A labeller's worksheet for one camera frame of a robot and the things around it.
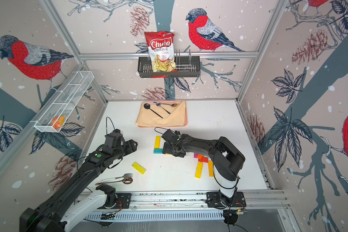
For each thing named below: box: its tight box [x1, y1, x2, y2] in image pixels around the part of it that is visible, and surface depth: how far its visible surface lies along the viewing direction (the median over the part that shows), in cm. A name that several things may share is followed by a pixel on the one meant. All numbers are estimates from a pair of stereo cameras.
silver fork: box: [101, 173, 133, 182], surface depth 83 cm
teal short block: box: [153, 148, 164, 154], surface depth 95 cm
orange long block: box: [208, 160, 215, 177], surface depth 87 cm
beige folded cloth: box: [135, 100, 188, 128], surface depth 113 cm
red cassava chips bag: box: [144, 30, 179, 78], surface depth 85 cm
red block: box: [198, 156, 209, 163], surface depth 89 cm
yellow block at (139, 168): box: [131, 161, 147, 175], surface depth 87 cm
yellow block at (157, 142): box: [154, 135, 161, 149], surface depth 97 cm
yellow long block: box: [194, 161, 204, 179], surface depth 85 cm
